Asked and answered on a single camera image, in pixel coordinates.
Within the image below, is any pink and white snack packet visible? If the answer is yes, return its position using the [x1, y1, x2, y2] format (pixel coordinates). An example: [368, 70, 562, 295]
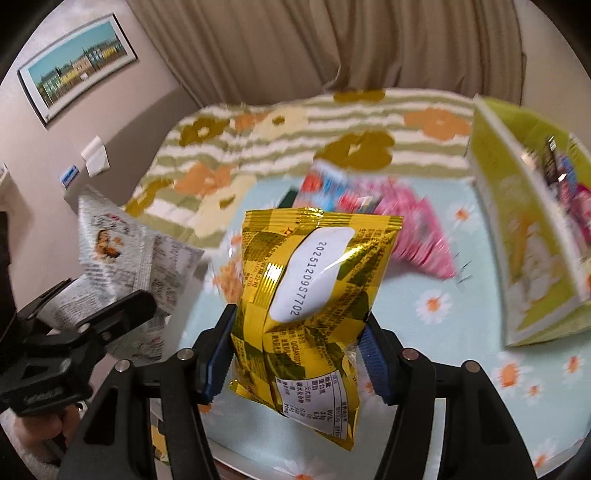
[560, 178, 591, 224]

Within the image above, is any green cardboard box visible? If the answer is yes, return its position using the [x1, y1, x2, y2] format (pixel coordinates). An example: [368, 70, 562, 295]
[467, 95, 591, 348]

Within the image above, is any white wall paper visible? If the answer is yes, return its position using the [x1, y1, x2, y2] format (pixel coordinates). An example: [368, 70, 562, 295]
[80, 135, 111, 177]

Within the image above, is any blue and red snack packet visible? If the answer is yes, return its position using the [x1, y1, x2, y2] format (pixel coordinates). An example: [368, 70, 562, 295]
[294, 161, 385, 214]

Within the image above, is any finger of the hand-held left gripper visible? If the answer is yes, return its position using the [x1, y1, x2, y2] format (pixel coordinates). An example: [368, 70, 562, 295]
[76, 290, 158, 356]
[13, 277, 88, 334]

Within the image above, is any gold snack packet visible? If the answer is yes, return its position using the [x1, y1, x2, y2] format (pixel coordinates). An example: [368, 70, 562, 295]
[228, 208, 403, 452]

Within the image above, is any person's left hand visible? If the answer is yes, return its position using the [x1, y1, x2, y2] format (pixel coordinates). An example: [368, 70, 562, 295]
[0, 405, 81, 462]

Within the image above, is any beige curtain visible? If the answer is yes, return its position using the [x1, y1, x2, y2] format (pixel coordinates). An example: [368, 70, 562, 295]
[127, 0, 528, 108]

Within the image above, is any silvery white snack packet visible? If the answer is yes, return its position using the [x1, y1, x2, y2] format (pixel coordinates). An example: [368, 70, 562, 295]
[39, 185, 206, 363]

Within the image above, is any blue and white wall sticker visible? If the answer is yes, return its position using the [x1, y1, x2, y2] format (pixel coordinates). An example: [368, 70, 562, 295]
[58, 163, 81, 188]

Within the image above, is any striped floral blanket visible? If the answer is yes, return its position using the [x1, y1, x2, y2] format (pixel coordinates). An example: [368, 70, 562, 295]
[124, 88, 481, 252]

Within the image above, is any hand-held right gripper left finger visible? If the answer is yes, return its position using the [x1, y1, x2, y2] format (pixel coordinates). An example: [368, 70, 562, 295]
[58, 302, 239, 480]

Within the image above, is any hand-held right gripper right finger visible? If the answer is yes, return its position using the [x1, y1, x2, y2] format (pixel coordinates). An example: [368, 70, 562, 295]
[358, 311, 536, 480]

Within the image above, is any white packet with black label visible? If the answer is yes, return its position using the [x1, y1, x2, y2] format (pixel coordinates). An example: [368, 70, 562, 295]
[539, 135, 573, 185]

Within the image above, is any framed picture of houses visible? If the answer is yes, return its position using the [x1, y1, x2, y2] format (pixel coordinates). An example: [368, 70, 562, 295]
[17, 13, 138, 128]

